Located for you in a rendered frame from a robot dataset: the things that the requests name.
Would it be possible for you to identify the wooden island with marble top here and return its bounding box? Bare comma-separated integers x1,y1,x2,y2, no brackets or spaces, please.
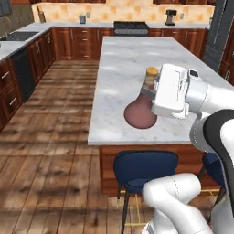
88,36,234,197

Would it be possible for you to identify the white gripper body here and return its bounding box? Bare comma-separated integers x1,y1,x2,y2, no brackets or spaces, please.
151,63,189,120

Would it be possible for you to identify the grey fridge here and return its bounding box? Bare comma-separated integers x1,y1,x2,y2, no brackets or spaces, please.
202,0,234,73

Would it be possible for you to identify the brown bottle with yellow cap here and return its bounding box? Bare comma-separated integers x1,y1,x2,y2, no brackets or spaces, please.
123,66,160,130

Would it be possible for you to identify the grey toaster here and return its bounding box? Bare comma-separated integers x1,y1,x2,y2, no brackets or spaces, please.
78,14,88,25

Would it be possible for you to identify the black dishwasher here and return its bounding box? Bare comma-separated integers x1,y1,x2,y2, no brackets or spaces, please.
12,48,37,103

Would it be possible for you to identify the wooden base cupboard run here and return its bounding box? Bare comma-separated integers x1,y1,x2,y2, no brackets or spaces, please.
51,27,114,61
0,28,58,133
148,27,210,59

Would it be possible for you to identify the blue stool with black legs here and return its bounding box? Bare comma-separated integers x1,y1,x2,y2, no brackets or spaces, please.
197,152,229,209
112,150,180,234

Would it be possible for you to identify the wooden knife block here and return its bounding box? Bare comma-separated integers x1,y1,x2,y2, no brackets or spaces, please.
36,5,47,24

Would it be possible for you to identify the wooden wall cupboard run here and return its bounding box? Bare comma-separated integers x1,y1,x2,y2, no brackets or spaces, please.
10,0,107,5
152,0,218,6

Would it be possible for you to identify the black stove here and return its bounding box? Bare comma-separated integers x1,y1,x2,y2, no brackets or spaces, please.
112,20,151,37

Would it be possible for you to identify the black coffee machine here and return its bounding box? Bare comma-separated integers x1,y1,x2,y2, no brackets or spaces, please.
164,9,178,27

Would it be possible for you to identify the steel sink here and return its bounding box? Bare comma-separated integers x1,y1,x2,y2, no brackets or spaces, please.
0,30,40,42

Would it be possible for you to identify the wooden tall cupboard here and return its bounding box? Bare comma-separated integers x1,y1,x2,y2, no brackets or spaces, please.
217,28,234,87

